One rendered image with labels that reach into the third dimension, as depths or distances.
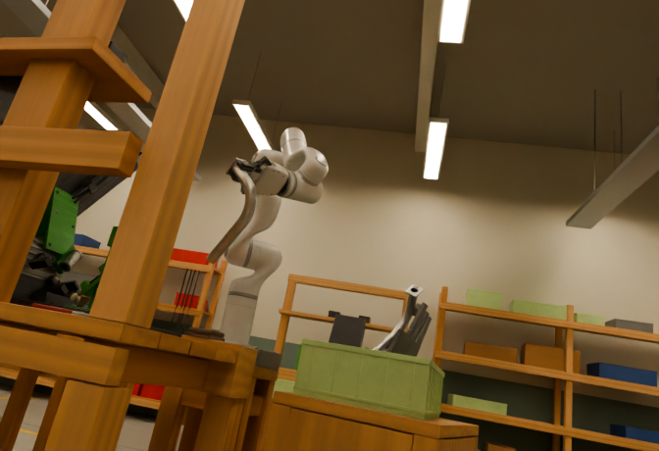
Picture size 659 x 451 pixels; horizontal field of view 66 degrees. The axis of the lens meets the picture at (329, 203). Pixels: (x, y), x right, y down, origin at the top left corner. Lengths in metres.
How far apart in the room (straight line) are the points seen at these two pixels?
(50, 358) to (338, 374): 0.84
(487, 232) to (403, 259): 1.23
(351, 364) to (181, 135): 0.87
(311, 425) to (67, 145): 1.01
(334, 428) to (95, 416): 0.73
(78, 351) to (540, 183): 7.15
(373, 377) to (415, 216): 5.85
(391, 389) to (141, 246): 0.87
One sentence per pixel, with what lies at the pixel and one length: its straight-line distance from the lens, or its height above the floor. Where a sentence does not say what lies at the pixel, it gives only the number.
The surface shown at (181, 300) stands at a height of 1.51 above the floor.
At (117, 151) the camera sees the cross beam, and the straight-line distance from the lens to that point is 1.19.
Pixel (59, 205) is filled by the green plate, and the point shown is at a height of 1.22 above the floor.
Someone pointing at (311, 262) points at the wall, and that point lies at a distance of 7.28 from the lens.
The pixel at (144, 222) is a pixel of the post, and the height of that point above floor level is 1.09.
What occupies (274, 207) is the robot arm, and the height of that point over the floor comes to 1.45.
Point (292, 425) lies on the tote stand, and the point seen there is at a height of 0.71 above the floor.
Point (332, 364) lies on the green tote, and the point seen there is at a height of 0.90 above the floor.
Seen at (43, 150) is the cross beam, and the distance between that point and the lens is 1.32.
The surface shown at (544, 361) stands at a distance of 6.67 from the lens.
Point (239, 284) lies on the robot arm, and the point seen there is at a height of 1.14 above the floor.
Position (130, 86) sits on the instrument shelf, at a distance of 1.53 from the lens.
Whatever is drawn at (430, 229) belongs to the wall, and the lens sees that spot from 7.32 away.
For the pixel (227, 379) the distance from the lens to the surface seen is 1.58.
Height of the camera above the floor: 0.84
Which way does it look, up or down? 19 degrees up
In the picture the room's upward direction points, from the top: 11 degrees clockwise
